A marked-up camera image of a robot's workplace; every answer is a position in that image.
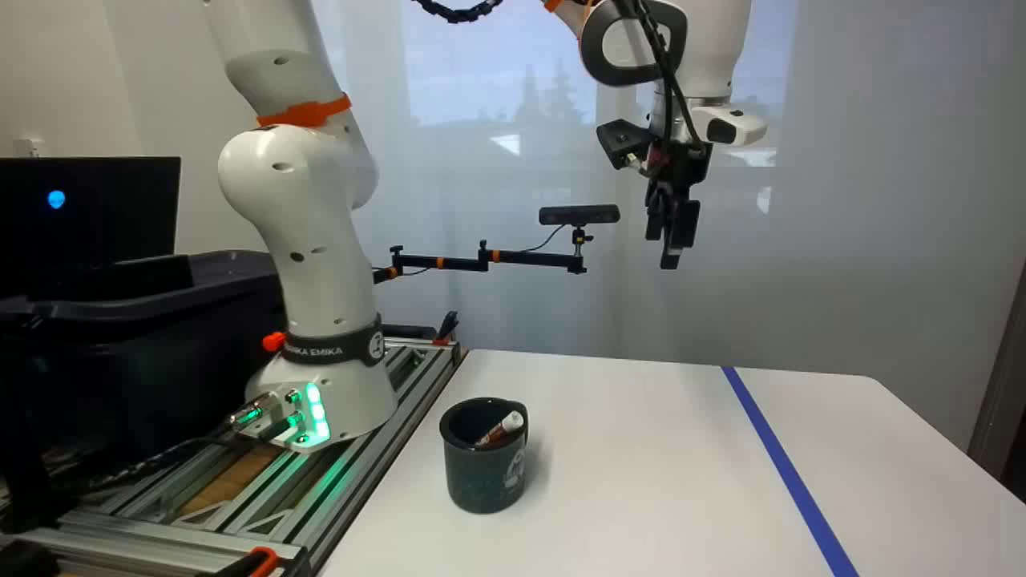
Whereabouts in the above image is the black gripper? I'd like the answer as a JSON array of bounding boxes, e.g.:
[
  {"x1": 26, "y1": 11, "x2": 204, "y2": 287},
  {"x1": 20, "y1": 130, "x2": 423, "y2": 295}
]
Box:
[{"x1": 637, "y1": 136, "x2": 716, "y2": 272}]

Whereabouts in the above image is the brown marker with white cap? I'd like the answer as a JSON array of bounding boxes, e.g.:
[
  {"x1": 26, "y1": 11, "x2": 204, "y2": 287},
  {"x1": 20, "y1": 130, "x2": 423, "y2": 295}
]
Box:
[{"x1": 476, "y1": 411, "x2": 528, "y2": 452}]

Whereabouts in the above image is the dark green cup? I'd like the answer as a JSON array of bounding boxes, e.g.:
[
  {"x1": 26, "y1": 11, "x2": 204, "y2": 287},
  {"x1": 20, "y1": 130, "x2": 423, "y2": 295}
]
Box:
[{"x1": 435, "y1": 395, "x2": 531, "y2": 517}]

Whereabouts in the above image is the blue tape strip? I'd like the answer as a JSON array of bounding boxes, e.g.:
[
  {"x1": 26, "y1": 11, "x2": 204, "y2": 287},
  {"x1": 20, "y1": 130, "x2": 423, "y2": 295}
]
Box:
[{"x1": 717, "y1": 361, "x2": 861, "y2": 577}]

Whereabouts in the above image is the black storage bin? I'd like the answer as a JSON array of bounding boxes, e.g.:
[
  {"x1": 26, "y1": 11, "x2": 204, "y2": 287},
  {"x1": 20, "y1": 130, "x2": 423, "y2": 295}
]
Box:
[{"x1": 0, "y1": 245, "x2": 292, "y2": 530}]

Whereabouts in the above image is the black computer monitor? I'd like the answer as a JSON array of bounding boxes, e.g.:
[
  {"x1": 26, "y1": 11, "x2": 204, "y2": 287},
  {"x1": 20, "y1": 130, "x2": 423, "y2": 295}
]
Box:
[{"x1": 0, "y1": 154, "x2": 182, "y2": 302}]

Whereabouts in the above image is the black stereo camera bar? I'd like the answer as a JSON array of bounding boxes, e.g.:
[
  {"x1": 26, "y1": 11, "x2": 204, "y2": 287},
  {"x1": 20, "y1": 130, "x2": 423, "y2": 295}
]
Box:
[{"x1": 534, "y1": 201, "x2": 624, "y2": 230}]

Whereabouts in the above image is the black corrugated cable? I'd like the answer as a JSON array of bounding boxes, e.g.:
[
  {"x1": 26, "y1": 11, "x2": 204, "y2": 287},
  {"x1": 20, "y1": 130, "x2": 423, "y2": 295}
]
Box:
[{"x1": 412, "y1": 0, "x2": 699, "y2": 148}]

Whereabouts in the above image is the orange clamp handle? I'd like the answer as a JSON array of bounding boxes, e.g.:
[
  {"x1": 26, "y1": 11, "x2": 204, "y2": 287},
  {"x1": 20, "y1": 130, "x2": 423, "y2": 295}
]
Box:
[{"x1": 244, "y1": 545, "x2": 285, "y2": 577}]

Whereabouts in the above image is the aluminium profile base frame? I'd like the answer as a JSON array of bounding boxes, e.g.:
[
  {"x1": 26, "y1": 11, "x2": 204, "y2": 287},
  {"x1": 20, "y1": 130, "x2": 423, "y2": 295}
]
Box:
[{"x1": 0, "y1": 333, "x2": 469, "y2": 577}]

